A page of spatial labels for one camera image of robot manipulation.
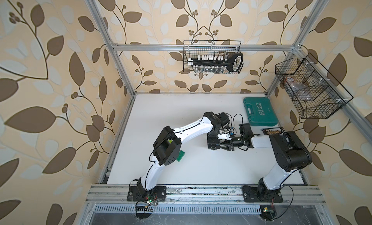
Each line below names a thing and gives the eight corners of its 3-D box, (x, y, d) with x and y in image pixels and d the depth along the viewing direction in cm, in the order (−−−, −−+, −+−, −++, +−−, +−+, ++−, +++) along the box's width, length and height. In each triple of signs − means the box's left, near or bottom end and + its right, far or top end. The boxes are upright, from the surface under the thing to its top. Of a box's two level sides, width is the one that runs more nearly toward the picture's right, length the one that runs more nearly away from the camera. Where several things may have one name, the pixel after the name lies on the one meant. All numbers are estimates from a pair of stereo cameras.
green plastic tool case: (250, 126, 102) (252, 122, 98) (242, 101, 117) (244, 97, 114) (277, 126, 102) (280, 122, 98) (266, 101, 117) (268, 97, 114)
